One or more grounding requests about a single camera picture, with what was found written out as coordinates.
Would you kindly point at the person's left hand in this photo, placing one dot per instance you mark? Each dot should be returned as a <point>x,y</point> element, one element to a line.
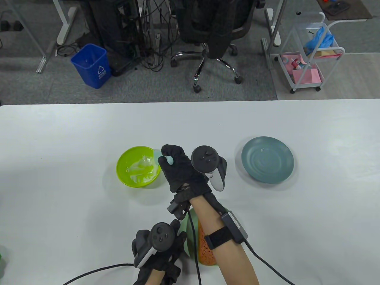
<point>169,258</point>

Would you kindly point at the person's right hand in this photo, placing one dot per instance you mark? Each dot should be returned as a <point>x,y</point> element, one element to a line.
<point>178,172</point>

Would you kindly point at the light teal dessert spatula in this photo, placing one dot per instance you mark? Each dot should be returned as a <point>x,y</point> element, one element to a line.
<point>169,160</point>

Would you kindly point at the orange-brown bread slice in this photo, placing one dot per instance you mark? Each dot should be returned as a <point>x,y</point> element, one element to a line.
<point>204,255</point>

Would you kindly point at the white salad dressing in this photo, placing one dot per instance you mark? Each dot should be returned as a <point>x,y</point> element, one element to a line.
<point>139,170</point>

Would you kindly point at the person's right forearm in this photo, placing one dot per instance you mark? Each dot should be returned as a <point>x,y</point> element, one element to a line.
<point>234,264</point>

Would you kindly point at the person's left forearm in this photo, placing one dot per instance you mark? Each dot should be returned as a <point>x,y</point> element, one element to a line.
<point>156,279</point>

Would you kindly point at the black left hand controller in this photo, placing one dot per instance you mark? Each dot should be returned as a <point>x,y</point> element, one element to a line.
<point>161,236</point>

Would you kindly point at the black hand controller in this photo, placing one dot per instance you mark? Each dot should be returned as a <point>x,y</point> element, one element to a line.
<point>161,236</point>
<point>204,158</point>

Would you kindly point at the black right hand controller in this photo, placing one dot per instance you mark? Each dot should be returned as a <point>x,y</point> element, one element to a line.
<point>204,158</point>

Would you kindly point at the black armband with box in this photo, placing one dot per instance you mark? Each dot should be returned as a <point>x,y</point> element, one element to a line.
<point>219,237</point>

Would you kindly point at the lime green plastic bowl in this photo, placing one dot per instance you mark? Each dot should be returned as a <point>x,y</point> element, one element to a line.
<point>121,175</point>

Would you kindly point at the blue-grey plate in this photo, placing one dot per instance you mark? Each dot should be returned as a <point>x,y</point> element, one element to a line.
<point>267,160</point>

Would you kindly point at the blue trash bin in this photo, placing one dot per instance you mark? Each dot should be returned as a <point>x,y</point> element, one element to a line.
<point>89,65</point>

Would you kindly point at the black office chair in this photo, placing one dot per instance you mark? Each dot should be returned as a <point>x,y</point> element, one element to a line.
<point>207,23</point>

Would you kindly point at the pink box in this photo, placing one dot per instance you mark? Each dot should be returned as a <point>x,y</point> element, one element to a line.
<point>307,76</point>

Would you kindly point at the black computer tower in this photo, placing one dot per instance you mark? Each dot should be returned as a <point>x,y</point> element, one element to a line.
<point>109,26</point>

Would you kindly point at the white desk leg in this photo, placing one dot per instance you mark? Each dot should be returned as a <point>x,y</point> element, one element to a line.
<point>63,32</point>
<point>271,20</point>

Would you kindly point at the white rolling cart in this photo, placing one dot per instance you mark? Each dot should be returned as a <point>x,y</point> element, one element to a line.
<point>314,44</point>

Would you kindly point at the blue plastic bag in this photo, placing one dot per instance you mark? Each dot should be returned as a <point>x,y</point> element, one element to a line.
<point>319,40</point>

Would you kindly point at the black power strip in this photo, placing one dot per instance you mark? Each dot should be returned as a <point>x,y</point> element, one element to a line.
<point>12,26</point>

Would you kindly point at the black device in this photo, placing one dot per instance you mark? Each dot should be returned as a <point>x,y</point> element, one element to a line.
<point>337,9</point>

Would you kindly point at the brown side table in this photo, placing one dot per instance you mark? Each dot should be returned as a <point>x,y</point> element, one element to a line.
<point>359,12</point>

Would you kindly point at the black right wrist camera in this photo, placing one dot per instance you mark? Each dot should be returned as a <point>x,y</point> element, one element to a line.
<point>176,207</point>

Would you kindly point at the aluminium frame leg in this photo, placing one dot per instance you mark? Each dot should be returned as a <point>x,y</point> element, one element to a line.
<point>44,61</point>

